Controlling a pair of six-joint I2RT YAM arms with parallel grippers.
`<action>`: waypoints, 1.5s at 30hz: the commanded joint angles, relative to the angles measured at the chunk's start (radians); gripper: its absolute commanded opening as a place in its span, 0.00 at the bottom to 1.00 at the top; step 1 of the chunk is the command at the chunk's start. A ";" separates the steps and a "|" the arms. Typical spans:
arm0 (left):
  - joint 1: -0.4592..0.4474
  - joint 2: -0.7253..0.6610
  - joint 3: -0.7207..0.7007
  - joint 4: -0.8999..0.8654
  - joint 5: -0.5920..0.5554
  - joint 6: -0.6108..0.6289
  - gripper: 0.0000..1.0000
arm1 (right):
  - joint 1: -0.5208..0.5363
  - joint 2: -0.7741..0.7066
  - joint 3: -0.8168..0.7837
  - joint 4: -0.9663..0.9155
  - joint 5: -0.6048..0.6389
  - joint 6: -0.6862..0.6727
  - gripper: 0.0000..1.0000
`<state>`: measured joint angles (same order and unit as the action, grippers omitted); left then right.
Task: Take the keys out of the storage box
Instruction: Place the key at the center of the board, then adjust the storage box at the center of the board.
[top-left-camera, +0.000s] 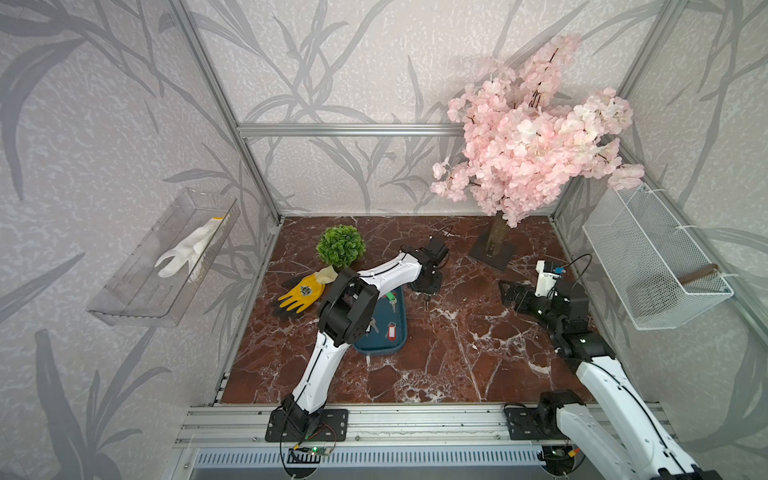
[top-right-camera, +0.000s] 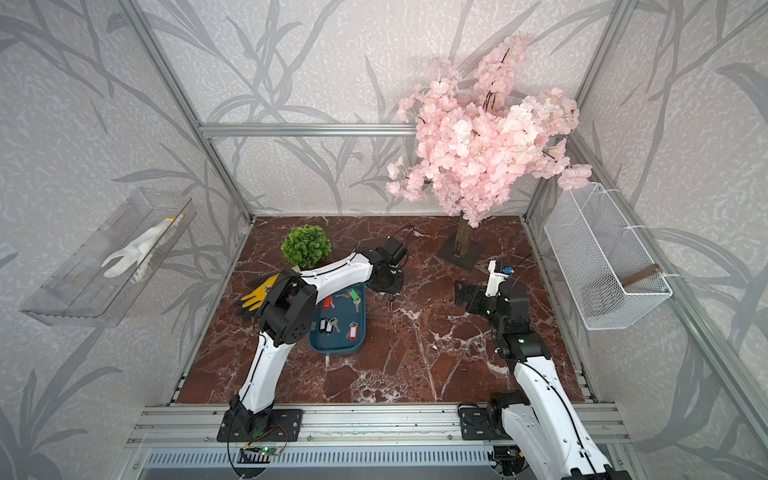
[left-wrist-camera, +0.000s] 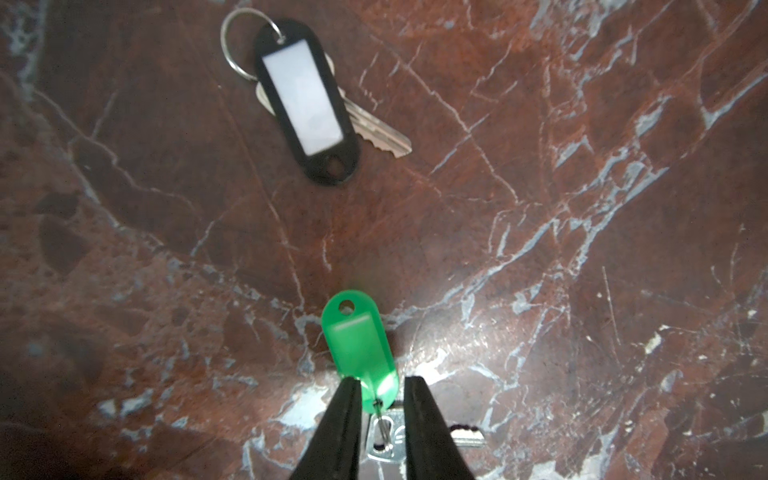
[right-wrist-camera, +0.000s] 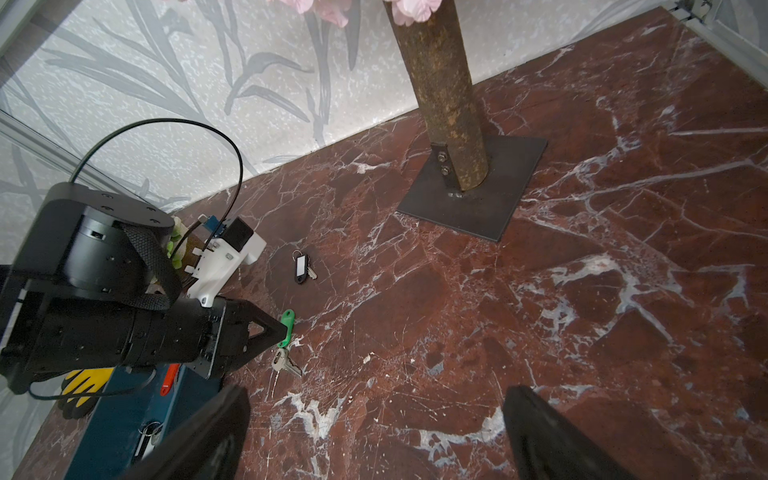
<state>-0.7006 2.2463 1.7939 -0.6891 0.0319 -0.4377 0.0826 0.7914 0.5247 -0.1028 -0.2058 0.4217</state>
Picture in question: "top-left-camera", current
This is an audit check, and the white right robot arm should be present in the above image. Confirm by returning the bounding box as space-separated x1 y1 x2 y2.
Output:
499 279 720 479

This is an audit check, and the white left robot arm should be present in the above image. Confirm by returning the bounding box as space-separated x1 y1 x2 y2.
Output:
280 233 448 430

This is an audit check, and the teal plastic storage tray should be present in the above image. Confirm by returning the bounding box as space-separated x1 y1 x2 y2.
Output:
353 287 408 356

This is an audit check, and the brown tree trunk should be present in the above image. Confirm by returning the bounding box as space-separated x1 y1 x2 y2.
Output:
485 211 508 256

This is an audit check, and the green ball potted plant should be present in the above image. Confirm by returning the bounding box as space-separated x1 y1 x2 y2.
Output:
316 225 367 270

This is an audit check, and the brown stick in basket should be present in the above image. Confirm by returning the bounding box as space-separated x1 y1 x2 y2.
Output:
678 264 719 286

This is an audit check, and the yellow black work glove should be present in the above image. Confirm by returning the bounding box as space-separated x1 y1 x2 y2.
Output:
273 266 338 319

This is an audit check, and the pink blossom tree crown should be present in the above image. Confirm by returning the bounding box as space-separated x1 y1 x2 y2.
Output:
430 36 645 228

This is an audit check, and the small green circuit board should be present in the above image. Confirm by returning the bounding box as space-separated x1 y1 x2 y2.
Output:
292 445 334 456

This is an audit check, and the white glove on shelf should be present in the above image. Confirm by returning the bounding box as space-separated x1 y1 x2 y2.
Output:
155 217 223 283

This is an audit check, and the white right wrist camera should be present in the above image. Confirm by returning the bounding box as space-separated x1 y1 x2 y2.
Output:
535 260 566 297

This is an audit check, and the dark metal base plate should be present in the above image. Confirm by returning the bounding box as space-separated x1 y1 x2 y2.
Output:
468 232 515 272

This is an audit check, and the white wire mesh basket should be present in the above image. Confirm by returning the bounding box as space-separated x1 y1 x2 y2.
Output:
583 184 734 330

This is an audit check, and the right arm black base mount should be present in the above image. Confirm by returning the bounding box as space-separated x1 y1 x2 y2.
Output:
502 390 585 441

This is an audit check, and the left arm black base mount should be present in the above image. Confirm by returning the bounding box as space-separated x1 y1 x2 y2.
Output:
265 408 349 443

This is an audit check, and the aluminium horizontal frame bar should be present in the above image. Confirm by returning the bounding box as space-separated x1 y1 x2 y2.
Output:
237 123 464 138

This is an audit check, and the clear acrylic wall shelf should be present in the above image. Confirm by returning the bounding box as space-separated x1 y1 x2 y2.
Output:
87 188 241 328

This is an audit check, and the aluminium front rail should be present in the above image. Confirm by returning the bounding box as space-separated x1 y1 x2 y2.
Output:
174 403 564 448

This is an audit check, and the aluminium frame post right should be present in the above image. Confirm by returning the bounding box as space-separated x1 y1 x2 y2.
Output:
549 1 687 223

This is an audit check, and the aluminium frame post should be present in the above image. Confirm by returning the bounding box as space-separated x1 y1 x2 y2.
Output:
549 1 687 223
167 0 282 224

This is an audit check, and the aluminium frame post left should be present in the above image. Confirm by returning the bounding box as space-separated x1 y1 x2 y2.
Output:
167 0 282 224

